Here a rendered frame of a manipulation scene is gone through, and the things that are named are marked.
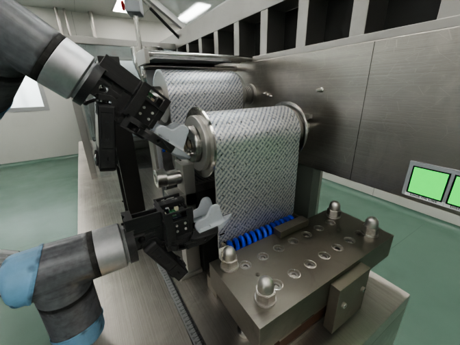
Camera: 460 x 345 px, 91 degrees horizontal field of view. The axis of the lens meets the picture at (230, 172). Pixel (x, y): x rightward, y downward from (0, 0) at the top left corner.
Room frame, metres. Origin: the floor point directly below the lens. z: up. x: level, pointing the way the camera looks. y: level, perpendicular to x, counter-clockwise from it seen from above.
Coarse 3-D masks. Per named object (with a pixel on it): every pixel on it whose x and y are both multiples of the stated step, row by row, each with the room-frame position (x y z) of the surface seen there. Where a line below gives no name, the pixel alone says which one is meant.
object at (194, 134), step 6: (192, 126) 0.46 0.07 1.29; (192, 132) 0.44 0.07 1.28; (198, 132) 0.44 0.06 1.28; (192, 138) 0.44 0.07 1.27; (198, 138) 0.43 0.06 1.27; (186, 144) 0.47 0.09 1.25; (192, 144) 0.44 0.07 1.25; (198, 144) 0.43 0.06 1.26; (186, 150) 0.47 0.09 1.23; (192, 150) 0.44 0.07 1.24; (198, 150) 0.43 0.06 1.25; (192, 156) 0.44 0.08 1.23; (198, 156) 0.43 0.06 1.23
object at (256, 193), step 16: (272, 160) 0.49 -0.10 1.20; (288, 160) 0.52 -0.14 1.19; (224, 176) 0.43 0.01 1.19; (240, 176) 0.45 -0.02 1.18; (256, 176) 0.47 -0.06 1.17; (272, 176) 0.50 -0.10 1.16; (288, 176) 0.52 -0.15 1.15; (224, 192) 0.42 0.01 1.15; (240, 192) 0.45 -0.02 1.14; (256, 192) 0.47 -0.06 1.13; (272, 192) 0.50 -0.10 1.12; (288, 192) 0.53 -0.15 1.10; (224, 208) 0.42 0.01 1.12; (240, 208) 0.45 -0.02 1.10; (256, 208) 0.47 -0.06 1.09; (272, 208) 0.50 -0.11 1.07; (288, 208) 0.53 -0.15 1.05; (240, 224) 0.45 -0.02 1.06; (256, 224) 0.47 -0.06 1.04; (224, 240) 0.42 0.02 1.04
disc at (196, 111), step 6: (192, 108) 0.48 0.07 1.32; (198, 108) 0.46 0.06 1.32; (192, 114) 0.48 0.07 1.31; (198, 114) 0.46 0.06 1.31; (204, 114) 0.43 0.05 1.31; (204, 120) 0.43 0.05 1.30; (210, 126) 0.42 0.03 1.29; (210, 132) 0.41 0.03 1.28; (210, 138) 0.42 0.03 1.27; (210, 144) 0.42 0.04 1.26; (216, 150) 0.41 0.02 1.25; (210, 156) 0.42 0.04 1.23; (216, 156) 0.41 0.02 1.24; (210, 162) 0.42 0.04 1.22; (210, 168) 0.42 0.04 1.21; (204, 174) 0.45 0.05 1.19; (210, 174) 0.43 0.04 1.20
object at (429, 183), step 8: (416, 168) 0.40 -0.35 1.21; (416, 176) 0.40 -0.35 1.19; (424, 176) 0.39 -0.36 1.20; (432, 176) 0.38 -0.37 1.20; (440, 176) 0.37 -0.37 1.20; (416, 184) 0.39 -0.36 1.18; (424, 184) 0.38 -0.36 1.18; (432, 184) 0.37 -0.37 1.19; (440, 184) 0.36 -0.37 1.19; (416, 192) 0.39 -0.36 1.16; (424, 192) 0.38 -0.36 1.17; (432, 192) 0.37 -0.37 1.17; (440, 192) 0.36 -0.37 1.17
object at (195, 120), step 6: (186, 120) 0.49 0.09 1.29; (192, 120) 0.46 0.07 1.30; (198, 120) 0.44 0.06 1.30; (186, 126) 0.49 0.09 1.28; (198, 126) 0.44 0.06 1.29; (204, 126) 0.43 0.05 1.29; (300, 126) 0.55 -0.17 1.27; (204, 132) 0.42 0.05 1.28; (204, 138) 0.42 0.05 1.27; (204, 144) 0.42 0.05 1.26; (204, 150) 0.42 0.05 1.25; (210, 150) 0.42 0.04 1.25; (204, 156) 0.42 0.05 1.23; (192, 162) 0.48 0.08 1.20; (198, 162) 0.45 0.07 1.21; (204, 162) 0.42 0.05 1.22; (198, 168) 0.45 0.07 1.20; (204, 168) 0.43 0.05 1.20
